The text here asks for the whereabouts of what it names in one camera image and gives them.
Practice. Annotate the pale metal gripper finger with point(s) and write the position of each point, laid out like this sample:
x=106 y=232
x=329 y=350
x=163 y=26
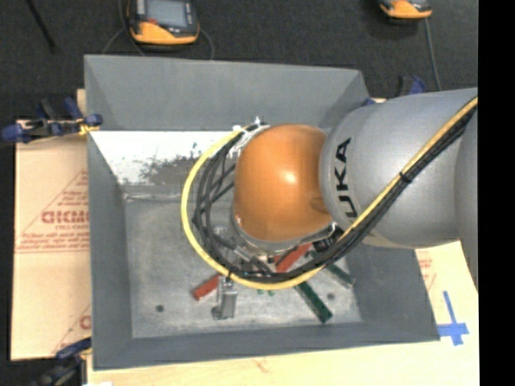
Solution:
x=231 y=304
x=219 y=313

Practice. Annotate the red-brown flat block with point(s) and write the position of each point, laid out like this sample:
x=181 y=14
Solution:
x=293 y=257
x=206 y=287

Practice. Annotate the grey metal bin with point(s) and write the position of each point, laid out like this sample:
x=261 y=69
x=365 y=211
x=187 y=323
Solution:
x=161 y=255

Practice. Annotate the dark green flat block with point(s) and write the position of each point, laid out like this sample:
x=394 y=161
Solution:
x=341 y=275
x=316 y=304

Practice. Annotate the black cylinder on white bracket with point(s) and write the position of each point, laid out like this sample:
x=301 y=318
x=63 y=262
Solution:
x=323 y=243

